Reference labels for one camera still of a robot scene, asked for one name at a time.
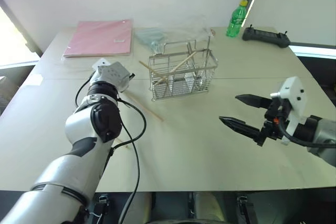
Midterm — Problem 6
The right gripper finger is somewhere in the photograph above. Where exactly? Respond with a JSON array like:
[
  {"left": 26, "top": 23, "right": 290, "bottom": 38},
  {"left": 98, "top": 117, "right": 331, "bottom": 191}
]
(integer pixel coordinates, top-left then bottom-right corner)
[
  {"left": 235, "top": 93, "right": 271, "bottom": 109},
  {"left": 218, "top": 116, "right": 263, "bottom": 141}
]

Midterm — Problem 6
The pink folder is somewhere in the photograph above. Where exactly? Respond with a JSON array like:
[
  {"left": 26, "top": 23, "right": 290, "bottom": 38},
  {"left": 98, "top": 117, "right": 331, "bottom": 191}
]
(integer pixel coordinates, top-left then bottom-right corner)
[{"left": 62, "top": 19, "right": 134, "bottom": 58}]

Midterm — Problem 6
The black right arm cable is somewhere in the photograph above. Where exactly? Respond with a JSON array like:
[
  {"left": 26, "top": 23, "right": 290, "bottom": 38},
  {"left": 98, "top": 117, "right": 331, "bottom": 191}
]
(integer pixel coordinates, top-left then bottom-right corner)
[{"left": 277, "top": 119, "right": 336, "bottom": 149}]

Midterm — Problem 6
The green plastic bottle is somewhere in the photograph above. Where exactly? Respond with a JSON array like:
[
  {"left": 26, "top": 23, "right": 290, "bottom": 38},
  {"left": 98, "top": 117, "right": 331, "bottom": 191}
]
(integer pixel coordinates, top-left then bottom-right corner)
[{"left": 226, "top": 0, "right": 249, "bottom": 38}]

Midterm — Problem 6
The metal wire basket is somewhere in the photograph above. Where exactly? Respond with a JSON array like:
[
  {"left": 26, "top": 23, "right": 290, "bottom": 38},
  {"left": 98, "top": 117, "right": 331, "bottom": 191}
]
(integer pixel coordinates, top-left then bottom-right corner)
[{"left": 148, "top": 39, "right": 219, "bottom": 102}]

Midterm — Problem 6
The wooden chopstick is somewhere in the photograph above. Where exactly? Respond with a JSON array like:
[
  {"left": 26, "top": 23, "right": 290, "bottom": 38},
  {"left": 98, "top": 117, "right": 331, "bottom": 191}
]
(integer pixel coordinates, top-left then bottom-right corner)
[
  {"left": 114, "top": 137, "right": 132, "bottom": 150},
  {"left": 138, "top": 60, "right": 169, "bottom": 83},
  {"left": 155, "top": 51, "right": 197, "bottom": 86},
  {"left": 122, "top": 90, "right": 164, "bottom": 122}
]

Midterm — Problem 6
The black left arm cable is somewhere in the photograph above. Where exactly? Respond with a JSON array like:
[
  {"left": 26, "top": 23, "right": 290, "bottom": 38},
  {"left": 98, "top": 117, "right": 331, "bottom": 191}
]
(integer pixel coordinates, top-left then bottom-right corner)
[{"left": 75, "top": 73, "right": 147, "bottom": 224}]

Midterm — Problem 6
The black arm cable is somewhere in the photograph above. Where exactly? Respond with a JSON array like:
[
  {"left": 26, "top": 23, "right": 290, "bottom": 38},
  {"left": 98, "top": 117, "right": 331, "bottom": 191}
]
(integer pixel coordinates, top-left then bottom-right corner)
[
  {"left": 75, "top": 73, "right": 147, "bottom": 224},
  {"left": 277, "top": 119, "right": 336, "bottom": 149}
]

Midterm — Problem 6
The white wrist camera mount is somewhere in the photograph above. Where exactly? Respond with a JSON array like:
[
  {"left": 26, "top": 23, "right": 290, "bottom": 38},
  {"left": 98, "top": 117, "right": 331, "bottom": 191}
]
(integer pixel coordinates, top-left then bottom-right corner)
[
  {"left": 91, "top": 58, "right": 132, "bottom": 93},
  {"left": 270, "top": 76, "right": 307, "bottom": 146}
]

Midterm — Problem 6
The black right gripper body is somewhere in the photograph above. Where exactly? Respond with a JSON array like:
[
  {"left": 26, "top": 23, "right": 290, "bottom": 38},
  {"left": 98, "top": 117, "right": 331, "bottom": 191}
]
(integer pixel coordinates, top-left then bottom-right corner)
[{"left": 253, "top": 97, "right": 292, "bottom": 147}]

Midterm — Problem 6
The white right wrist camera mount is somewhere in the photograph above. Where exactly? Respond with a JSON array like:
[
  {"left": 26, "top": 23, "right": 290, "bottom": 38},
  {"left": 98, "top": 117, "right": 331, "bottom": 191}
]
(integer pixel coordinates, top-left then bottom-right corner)
[{"left": 270, "top": 76, "right": 307, "bottom": 146}]

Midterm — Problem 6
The light blue plastic pack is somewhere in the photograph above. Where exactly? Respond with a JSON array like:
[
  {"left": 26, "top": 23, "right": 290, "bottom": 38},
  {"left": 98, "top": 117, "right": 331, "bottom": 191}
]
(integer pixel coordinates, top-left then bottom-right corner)
[{"left": 134, "top": 27, "right": 169, "bottom": 52}]

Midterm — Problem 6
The black remote controller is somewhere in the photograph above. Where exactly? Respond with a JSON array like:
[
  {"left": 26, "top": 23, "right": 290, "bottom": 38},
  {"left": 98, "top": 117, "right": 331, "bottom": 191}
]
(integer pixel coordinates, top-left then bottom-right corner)
[{"left": 241, "top": 26, "right": 291, "bottom": 49}]

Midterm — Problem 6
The black clamp under table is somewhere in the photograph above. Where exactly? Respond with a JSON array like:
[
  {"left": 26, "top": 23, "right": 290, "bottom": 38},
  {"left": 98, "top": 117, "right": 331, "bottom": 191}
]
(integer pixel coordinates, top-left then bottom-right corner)
[
  {"left": 91, "top": 194, "right": 110, "bottom": 218},
  {"left": 236, "top": 195, "right": 257, "bottom": 224}
]

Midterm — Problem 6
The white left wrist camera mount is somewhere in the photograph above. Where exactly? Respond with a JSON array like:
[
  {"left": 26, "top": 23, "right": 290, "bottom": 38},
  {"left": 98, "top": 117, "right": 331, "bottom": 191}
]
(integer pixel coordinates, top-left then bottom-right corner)
[{"left": 91, "top": 58, "right": 132, "bottom": 93}]

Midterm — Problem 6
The clear plastic bag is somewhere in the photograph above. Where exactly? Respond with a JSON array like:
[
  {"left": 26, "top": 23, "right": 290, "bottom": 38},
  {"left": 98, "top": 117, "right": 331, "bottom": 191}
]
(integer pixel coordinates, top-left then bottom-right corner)
[{"left": 157, "top": 15, "right": 217, "bottom": 49}]

